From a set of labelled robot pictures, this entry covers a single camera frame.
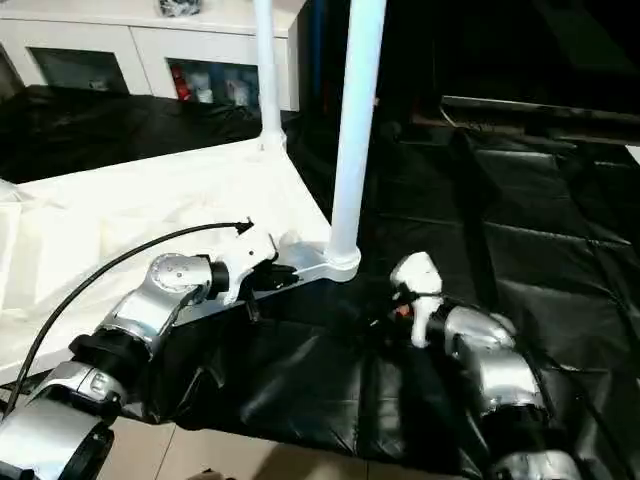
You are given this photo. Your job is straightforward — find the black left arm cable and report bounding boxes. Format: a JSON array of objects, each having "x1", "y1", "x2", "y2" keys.
[{"x1": 0, "y1": 220, "x2": 255, "y2": 421}]

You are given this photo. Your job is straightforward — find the black mat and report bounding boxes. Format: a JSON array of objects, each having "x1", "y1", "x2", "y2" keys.
[{"x1": 0, "y1": 85, "x2": 640, "y2": 479}]

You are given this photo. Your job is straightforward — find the white plastic table top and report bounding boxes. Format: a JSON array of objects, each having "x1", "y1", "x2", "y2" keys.
[{"x1": 0, "y1": 135, "x2": 361, "y2": 386}]

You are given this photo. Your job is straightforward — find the large black furniture piece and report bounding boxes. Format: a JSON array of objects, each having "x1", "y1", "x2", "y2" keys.
[{"x1": 300, "y1": 0, "x2": 640, "y2": 126}]

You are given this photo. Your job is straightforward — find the dark glass bowl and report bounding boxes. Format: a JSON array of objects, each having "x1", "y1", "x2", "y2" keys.
[{"x1": 158, "y1": 0, "x2": 204, "y2": 18}]

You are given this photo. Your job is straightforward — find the white cabinet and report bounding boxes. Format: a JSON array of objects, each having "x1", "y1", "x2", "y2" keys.
[{"x1": 0, "y1": 0, "x2": 301, "y2": 111}]

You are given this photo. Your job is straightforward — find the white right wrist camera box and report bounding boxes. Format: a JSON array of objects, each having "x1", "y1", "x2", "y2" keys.
[{"x1": 388, "y1": 252, "x2": 444, "y2": 349}]

